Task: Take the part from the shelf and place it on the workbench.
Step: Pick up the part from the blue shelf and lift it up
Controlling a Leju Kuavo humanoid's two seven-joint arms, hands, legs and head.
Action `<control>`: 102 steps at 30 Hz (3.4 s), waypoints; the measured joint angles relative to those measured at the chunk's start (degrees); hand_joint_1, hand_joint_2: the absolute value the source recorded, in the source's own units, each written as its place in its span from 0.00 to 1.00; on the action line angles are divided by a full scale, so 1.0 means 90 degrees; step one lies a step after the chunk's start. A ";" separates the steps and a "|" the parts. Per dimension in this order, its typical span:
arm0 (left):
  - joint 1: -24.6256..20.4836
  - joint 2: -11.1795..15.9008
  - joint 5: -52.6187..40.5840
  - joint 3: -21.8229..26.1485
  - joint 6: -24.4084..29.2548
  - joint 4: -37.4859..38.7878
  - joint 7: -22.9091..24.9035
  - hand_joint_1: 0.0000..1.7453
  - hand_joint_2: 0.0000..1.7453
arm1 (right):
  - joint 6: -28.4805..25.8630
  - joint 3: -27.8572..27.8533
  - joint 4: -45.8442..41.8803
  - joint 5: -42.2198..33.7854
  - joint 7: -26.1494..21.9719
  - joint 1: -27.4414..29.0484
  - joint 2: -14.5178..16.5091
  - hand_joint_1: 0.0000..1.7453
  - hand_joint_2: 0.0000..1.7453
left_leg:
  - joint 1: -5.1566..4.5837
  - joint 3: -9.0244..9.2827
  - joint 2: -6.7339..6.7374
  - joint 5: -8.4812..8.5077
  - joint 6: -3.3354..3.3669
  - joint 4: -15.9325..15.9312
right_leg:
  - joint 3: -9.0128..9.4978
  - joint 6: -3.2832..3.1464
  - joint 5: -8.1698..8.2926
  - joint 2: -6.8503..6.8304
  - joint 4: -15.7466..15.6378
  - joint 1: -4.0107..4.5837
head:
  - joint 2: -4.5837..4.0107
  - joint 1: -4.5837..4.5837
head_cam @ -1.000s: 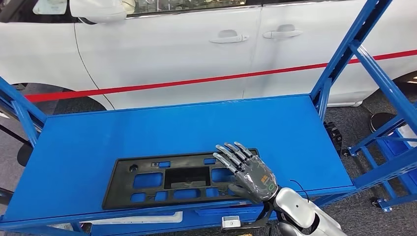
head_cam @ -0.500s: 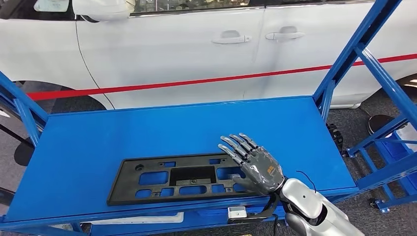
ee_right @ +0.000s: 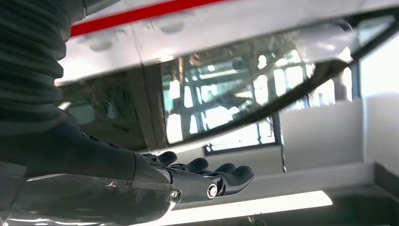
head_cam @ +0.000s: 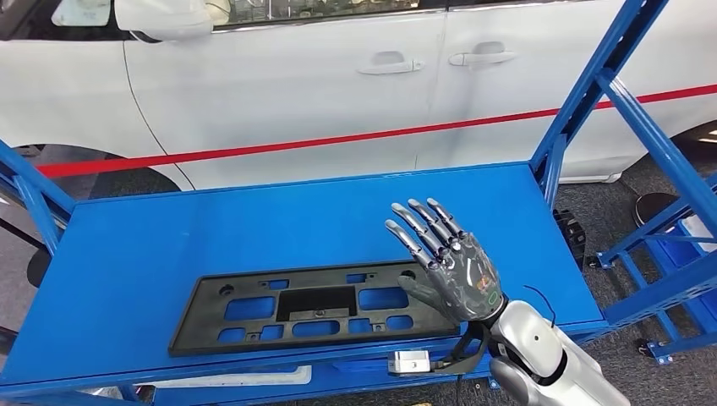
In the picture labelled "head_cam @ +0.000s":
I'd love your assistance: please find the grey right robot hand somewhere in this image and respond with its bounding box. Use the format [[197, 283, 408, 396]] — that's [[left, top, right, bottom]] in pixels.
[[384, 197, 508, 325]]

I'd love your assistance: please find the black plastic licence plate bracket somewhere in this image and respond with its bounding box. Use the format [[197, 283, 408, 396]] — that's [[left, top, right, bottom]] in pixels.
[[167, 260, 463, 358]]

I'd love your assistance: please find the black ribbed plastic part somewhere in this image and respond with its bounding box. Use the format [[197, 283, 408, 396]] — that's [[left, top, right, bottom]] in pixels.
[[553, 210, 588, 270]]

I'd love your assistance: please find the blue metal shelf rack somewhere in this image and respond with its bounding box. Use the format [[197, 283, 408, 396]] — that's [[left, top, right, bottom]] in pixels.
[[588, 173, 717, 366], [0, 0, 717, 406]]

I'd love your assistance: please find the dark round floor disc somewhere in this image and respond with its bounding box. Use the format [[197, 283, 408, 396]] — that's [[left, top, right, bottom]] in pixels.
[[632, 193, 697, 228]]

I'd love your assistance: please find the white car with red stripe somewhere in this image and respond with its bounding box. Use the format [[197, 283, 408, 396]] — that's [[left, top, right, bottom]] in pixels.
[[0, 0, 717, 192]]

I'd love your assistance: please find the thin black wire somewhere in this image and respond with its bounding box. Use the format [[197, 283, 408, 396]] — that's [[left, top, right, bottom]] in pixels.
[[523, 284, 556, 329]]

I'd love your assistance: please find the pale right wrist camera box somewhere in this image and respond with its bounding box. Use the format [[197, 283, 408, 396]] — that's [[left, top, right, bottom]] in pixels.
[[387, 321, 493, 376]]

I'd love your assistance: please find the black post with dark disc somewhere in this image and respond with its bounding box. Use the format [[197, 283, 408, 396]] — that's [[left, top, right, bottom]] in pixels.
[[0, 217, 52, 289]]

